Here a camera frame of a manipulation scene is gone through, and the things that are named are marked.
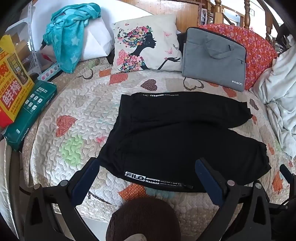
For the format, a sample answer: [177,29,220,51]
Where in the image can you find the white metal rack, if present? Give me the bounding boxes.
[5,0,40,70]

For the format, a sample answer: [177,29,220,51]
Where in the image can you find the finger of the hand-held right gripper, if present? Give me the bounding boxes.
[279,163,296,184]

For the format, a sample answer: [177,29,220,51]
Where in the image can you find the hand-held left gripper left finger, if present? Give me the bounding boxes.
[24,157,100,241]

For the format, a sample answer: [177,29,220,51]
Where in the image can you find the yellow red paper bag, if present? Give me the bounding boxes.
[0,35,35,129]

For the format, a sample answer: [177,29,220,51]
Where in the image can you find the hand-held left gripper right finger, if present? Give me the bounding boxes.
[195,157,272,241]

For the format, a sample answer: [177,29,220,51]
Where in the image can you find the black pants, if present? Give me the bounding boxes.
[98,91,272,193]

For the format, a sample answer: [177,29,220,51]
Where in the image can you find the pale grey cloth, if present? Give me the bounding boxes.
[252,44,296,161]

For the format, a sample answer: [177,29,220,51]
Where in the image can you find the teal star blanket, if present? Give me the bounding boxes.
[44,3,102,74]

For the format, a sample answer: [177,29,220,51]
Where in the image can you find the wooden stair railing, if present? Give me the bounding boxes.
[215,0,281,42]

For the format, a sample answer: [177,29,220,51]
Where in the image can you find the white quilted mattress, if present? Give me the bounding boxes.
[0,138,23,240]

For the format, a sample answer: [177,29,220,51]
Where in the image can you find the white pillow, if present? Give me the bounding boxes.
[31,0,153,62]

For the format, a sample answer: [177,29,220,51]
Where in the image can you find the pastel palette tray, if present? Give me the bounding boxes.
[37,64,61,81]

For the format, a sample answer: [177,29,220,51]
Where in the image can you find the heart patterned quilt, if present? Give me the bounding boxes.
[22,57,292,224]

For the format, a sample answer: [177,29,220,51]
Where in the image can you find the green carton box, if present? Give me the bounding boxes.
[2,80,58,152]

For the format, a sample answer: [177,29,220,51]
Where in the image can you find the grey laptop bag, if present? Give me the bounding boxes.
[182,27,247,93]

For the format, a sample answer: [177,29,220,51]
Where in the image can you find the wooden stair side panel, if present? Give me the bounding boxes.
[125,0,202,33]

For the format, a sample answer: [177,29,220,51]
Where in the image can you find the printed butterfly cushion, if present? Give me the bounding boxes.
[110,13,183,74]

